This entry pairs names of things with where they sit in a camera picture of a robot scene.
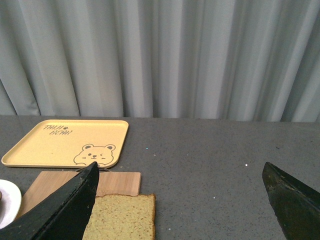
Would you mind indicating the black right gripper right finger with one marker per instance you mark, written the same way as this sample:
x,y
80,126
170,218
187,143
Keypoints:
x,y
295,204

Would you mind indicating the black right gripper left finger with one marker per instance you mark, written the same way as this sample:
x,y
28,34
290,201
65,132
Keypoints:
x,y
63,215

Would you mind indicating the bread slice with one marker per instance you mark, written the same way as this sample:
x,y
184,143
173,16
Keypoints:
x,y
122,217

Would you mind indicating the white round plate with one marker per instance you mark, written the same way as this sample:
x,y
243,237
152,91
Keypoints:
x,y
10,202

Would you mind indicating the wooden cutting board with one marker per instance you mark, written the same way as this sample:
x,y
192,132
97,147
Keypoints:
x,y
47,182

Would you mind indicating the yellow bear tray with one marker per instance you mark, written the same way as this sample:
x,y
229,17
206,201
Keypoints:
x,y
69,143

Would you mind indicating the grey curtain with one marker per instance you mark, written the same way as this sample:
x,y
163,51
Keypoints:
x,y
242,60

